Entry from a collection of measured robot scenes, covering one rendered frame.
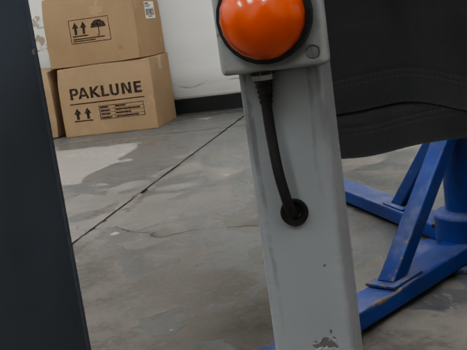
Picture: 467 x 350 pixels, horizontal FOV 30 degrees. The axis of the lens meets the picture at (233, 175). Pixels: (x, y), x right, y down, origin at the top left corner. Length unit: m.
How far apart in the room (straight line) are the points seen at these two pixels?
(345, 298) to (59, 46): 4.95
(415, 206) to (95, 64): 3.64
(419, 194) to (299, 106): 1.49
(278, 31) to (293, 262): 0.12
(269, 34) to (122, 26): 4.79
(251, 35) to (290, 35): 0.02
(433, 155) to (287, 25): 1.59
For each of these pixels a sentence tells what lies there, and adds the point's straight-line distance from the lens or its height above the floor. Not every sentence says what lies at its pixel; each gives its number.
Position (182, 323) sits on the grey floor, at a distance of 1.89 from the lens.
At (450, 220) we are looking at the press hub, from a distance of 2.04.
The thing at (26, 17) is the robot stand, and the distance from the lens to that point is 1.08.
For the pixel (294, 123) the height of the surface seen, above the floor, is 0.60.
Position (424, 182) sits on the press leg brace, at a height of 0.23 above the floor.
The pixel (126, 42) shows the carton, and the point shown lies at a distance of 5.14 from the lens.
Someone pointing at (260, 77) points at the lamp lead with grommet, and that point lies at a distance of 0.39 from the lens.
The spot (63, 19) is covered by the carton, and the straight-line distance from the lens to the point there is 5.31.
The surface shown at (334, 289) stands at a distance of 0.42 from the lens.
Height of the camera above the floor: 0.66
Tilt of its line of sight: 11 degrees down
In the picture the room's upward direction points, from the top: 8 degrees counter-clockwise
